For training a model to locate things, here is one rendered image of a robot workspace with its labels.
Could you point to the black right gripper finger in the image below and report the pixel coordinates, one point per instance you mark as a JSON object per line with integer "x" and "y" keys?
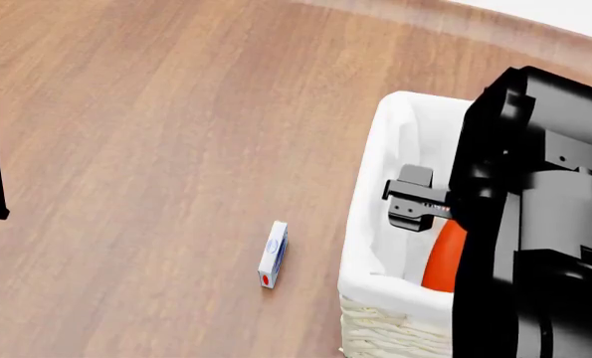
{"x": 406, "y": 216}
{"x": 416, "y": 175}

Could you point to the orange-red ketchup bottle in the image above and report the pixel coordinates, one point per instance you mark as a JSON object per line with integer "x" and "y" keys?
{"x": 445, "y": 257}

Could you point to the white lined wicker basket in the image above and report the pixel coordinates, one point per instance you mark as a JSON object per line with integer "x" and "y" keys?
{"x": 375, "y": 209}

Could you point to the cream wicker basket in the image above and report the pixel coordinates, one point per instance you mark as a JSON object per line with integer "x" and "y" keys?
{"x": 390, "y": 332}

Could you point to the small white printed box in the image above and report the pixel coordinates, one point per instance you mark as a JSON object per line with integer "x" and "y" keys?
{"x": 273, "y": 257}

